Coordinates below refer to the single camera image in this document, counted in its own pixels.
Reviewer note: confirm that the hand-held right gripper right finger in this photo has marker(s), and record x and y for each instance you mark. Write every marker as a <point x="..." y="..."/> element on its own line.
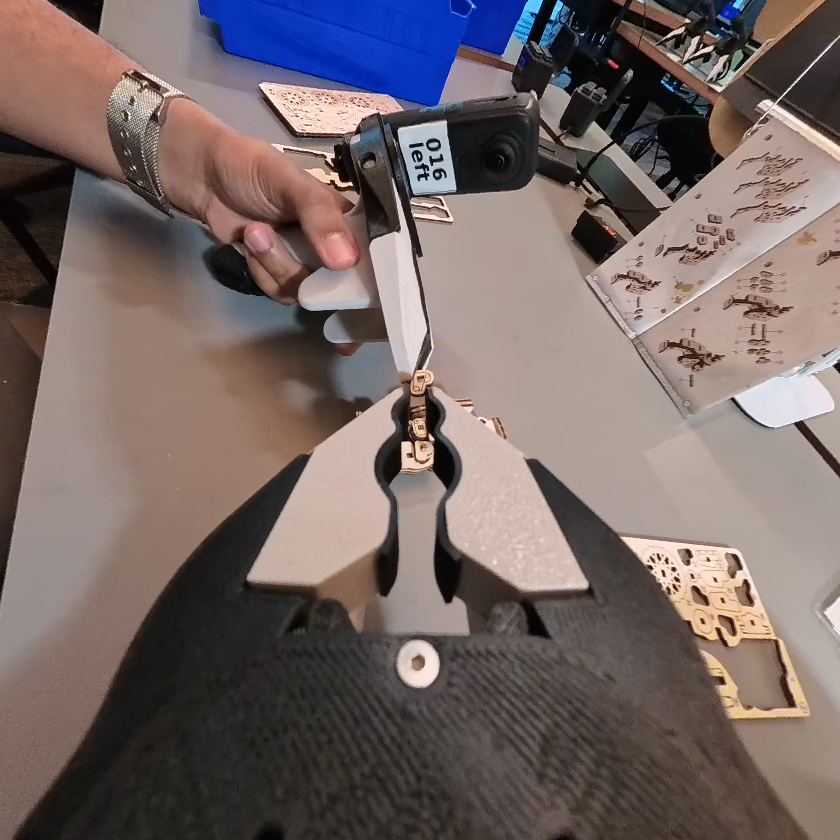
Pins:
<point x="512" y="525"/>

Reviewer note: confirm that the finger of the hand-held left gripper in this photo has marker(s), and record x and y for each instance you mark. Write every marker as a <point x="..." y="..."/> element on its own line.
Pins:
<point x="428" y="328"/>
<point x="400" y="289"/>

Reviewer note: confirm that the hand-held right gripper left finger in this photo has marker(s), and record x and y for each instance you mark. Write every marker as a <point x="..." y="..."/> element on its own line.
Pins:
<point x="308" y="525"/>

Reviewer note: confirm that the wooden puzzle model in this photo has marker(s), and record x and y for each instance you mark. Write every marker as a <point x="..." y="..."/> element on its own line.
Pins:
<point x="418" y="426"/>

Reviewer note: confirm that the person's left hand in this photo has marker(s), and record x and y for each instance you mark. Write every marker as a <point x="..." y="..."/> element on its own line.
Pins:
<point x="236" y="177"/>

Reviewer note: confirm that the black charger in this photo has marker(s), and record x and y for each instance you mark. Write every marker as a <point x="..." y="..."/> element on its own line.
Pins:
<point x="538" y="62"/>
<point x="581" y="111"/>

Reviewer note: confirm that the flat dark device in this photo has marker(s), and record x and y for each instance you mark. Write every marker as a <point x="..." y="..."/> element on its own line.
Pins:
<point x="617" y="184"/>

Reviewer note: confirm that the small black box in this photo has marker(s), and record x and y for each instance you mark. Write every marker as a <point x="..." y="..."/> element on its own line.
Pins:
<point x="597" y="233"/>

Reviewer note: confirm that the partly emptied wooden parts sheet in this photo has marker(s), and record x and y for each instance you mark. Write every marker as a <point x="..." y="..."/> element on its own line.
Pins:
<point x="308" y="161"/>

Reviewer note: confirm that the stacked wooden parts sheets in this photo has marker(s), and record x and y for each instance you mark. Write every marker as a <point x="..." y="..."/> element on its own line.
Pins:
<point x="315" y="105"/>

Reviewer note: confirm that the large blue plastic bin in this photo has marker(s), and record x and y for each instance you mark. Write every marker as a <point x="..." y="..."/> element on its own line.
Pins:
<point x="341" y="39"/>

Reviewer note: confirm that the wooden gear parts sheet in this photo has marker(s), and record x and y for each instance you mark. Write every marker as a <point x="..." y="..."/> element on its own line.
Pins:
<point x="722" y="590"/>

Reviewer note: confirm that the puzzle instruction booklet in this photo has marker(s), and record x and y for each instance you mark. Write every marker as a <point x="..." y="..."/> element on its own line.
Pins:
<point x="735" y="262"/>

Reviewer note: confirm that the silver mesh wristwatch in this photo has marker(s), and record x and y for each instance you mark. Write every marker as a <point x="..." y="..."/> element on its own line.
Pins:
<point x="141" y="138"/>

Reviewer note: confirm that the white booklet stand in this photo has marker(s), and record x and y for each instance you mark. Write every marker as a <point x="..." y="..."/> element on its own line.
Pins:
<point x="787" y="400"/>

